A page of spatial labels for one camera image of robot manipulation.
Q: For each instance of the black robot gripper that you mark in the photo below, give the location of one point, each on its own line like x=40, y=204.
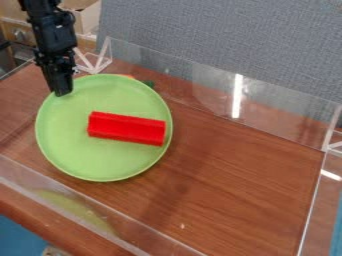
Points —
x=52, y=25

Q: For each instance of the green round plate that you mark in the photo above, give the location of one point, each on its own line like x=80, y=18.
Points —
x=91, y=158

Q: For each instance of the orange toy carrot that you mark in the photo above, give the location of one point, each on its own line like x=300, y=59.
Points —
x=147, y=82

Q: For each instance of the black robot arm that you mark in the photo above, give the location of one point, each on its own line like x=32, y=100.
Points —
x=41, y=4

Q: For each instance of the cardboard box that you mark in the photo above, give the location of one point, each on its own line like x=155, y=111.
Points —
x=84, y=9

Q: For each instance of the red rectangular block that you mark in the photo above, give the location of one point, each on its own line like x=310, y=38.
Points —
x=127, y=128

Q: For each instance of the clear acrylic triangle bracket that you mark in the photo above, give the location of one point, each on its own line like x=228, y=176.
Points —
x=92, y=58

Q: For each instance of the clear acrylic wall panels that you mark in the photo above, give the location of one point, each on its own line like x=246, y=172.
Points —
x=228, y=193

